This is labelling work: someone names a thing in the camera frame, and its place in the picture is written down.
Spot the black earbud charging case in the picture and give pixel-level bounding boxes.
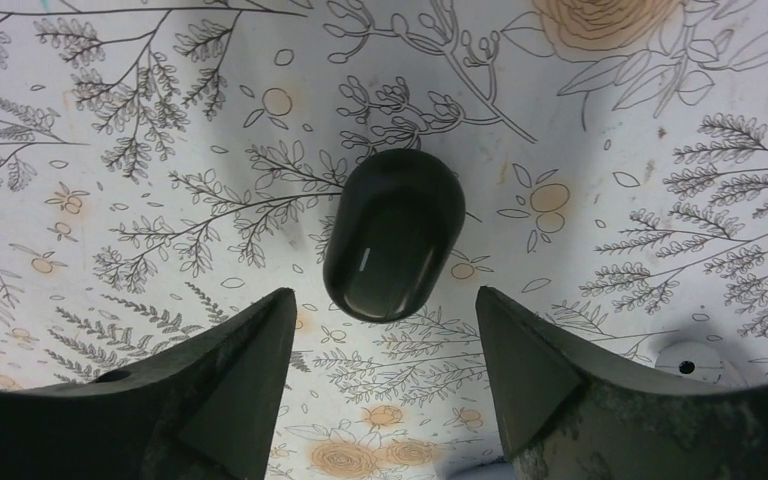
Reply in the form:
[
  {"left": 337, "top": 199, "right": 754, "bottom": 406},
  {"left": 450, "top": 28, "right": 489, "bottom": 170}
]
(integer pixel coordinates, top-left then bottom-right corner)
[{"left": 323, "top": 148, "right": 466, "bottom": 324}]

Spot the floral patterned mat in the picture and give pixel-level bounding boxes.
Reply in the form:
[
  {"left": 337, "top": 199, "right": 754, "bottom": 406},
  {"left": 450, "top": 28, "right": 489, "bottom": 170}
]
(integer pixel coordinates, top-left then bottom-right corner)
[{"left": 0, "top": 1, "right": 768, "bottom": 479}]

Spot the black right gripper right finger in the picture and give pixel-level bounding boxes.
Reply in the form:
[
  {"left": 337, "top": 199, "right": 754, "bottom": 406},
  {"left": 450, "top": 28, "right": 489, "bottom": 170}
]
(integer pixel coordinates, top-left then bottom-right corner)
[{"left": 475, "top": 286, "right": 768, "bottom": 479}]

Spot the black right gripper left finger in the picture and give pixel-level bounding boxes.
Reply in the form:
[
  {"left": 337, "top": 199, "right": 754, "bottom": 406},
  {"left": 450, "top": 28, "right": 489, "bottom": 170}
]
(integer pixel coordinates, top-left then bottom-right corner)
[{"left": 0, "top": 288, "right": 297, "bottom": 479}]

